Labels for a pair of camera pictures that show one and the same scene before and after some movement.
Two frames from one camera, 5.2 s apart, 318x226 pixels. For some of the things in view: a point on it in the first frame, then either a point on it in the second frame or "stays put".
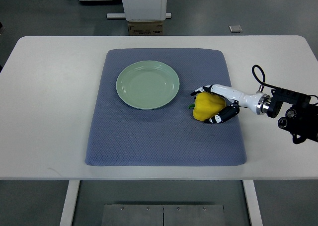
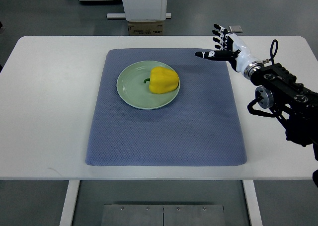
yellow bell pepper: (206, 105) → (162, 80)
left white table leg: (66, 216) stays put
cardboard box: (145, 28) stays put
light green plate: (147, 84) stays put
